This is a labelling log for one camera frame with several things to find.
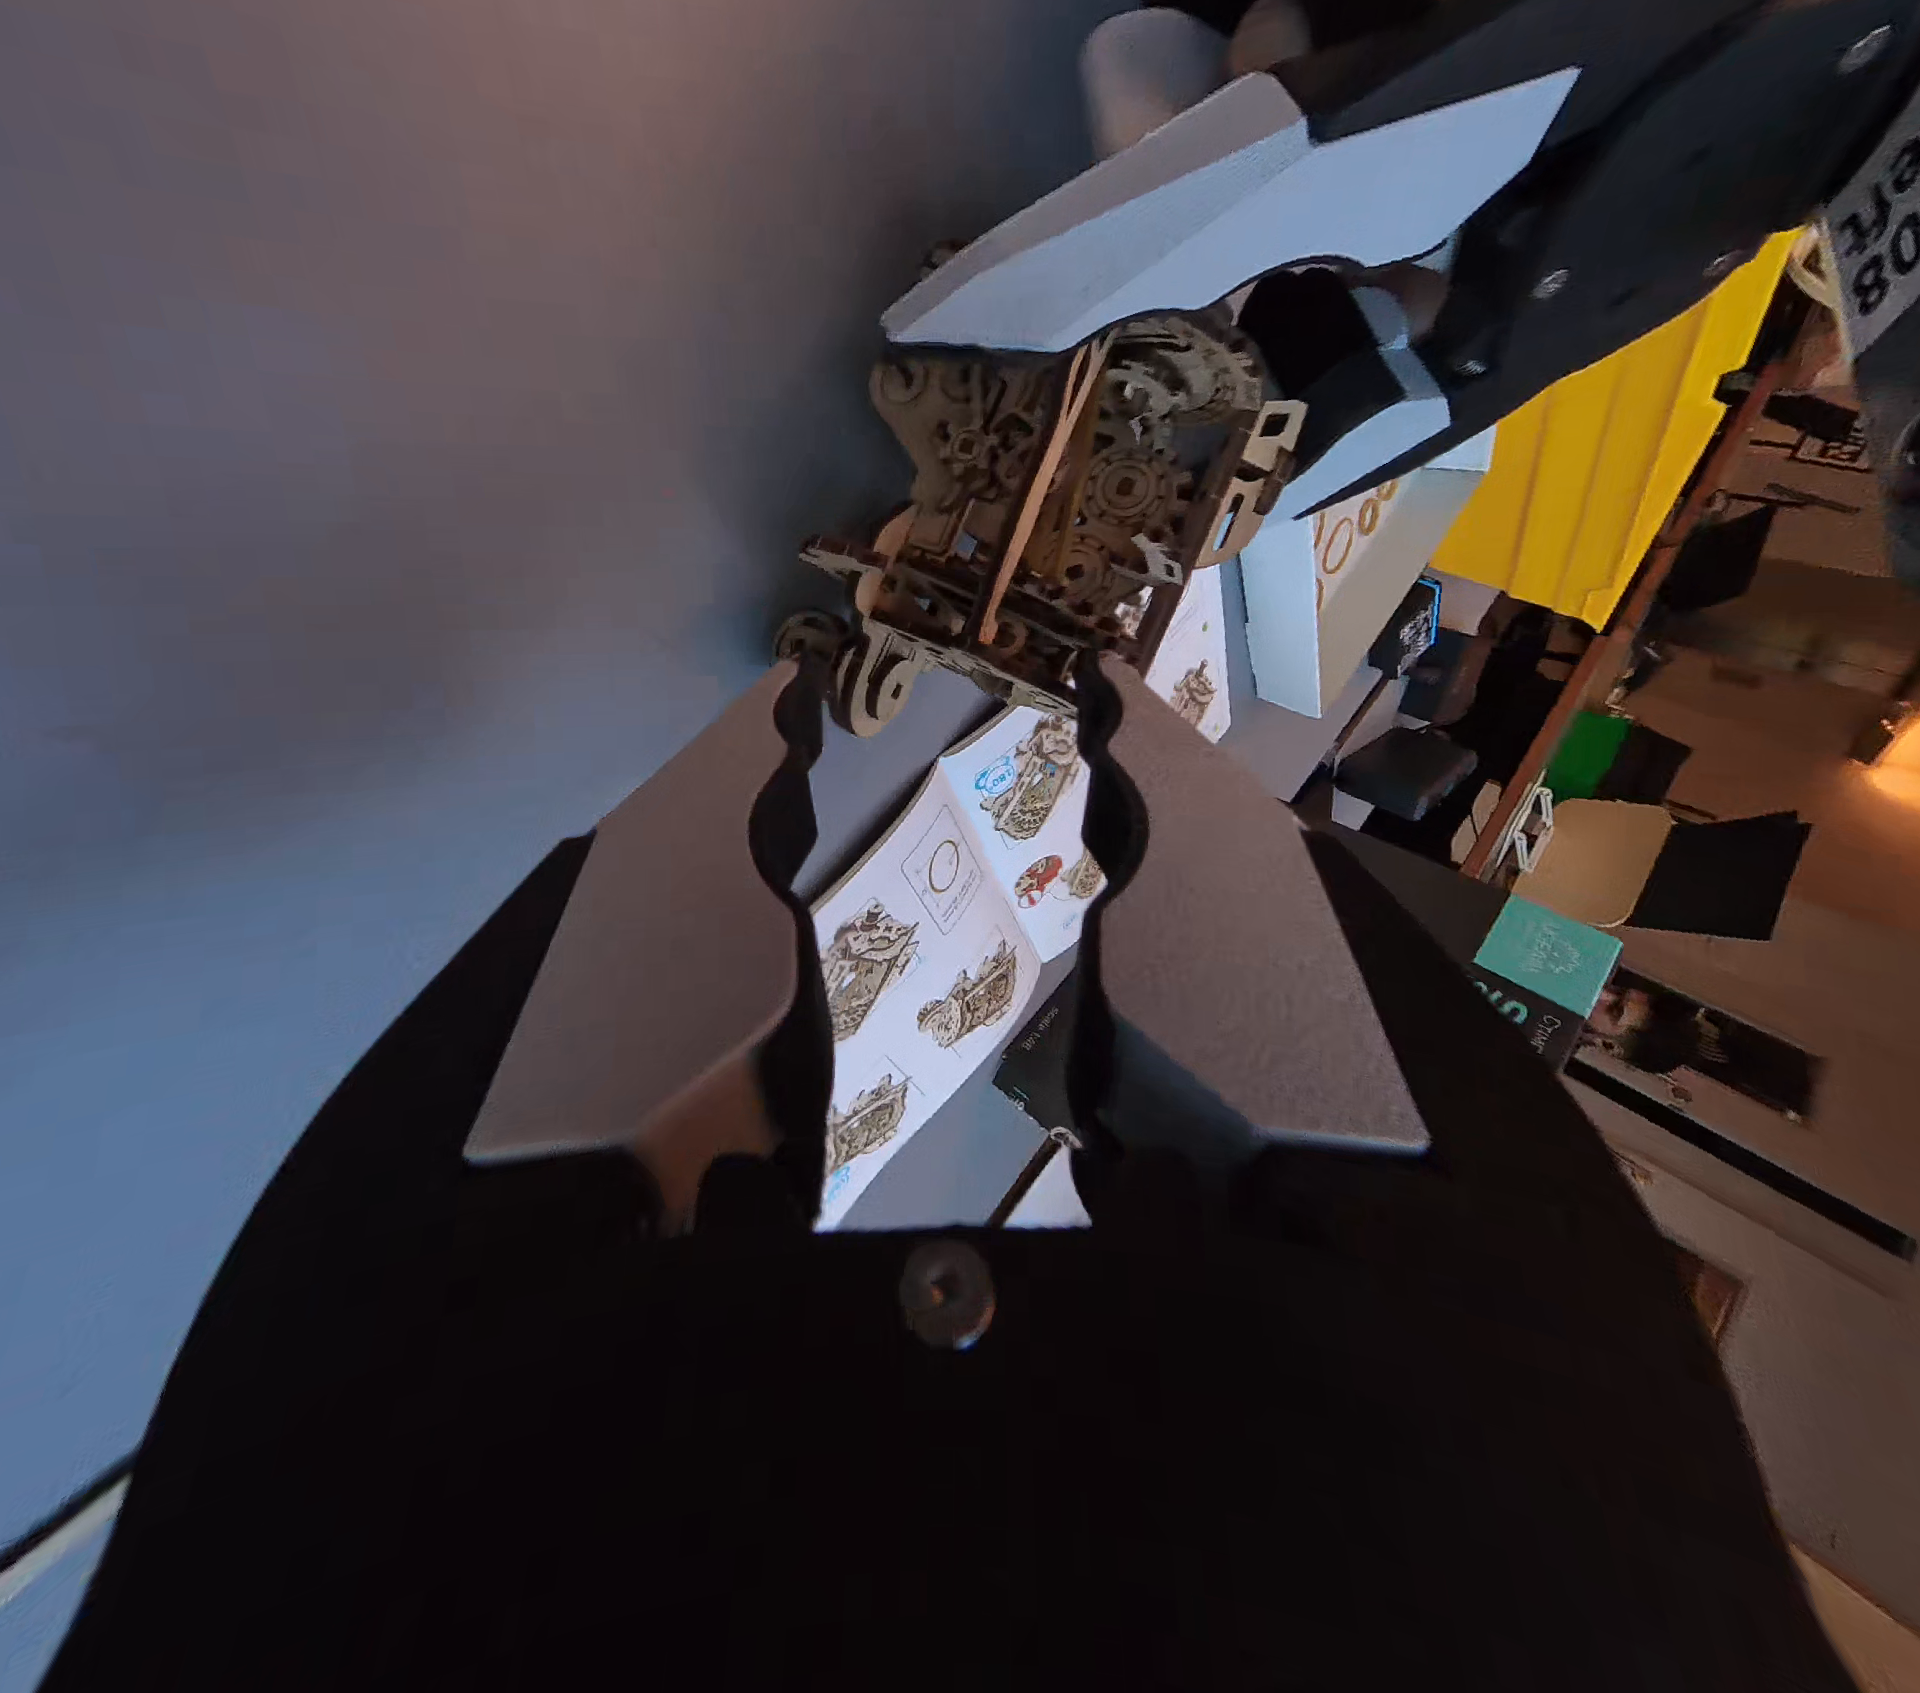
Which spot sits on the black charger box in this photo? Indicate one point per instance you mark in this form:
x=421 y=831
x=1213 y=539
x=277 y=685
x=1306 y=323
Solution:
x=1403 y=776

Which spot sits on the illustrated instruction booklet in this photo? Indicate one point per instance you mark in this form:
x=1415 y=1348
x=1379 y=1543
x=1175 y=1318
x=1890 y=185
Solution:
x=931 y=913

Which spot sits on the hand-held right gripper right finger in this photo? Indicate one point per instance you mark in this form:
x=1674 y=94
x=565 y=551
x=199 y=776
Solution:
x=1244 y=960

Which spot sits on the black battery with blue edge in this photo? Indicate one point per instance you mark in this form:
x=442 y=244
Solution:
x=1415 y=626

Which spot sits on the black model kit box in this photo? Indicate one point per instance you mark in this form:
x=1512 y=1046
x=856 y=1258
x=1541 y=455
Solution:
x=1544 y=960

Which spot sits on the yellow storage bin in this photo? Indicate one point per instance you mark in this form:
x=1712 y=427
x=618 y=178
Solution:
x=1621 y=450

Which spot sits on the wooden mechanical model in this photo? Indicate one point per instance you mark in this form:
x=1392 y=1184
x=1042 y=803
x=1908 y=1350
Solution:
x=1051 y=494

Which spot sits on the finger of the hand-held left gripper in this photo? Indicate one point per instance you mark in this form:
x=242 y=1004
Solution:
x=1201 y=208
x=1388 y=427

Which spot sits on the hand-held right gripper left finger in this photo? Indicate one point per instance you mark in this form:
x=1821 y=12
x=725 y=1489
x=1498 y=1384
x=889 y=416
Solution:
x=674 y=943

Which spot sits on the group of rubber bands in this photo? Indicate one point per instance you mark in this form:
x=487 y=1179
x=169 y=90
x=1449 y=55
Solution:
x=1346 y=539

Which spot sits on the white cardboard box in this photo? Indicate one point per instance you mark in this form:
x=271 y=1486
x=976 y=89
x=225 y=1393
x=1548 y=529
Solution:
x=1291 y=630

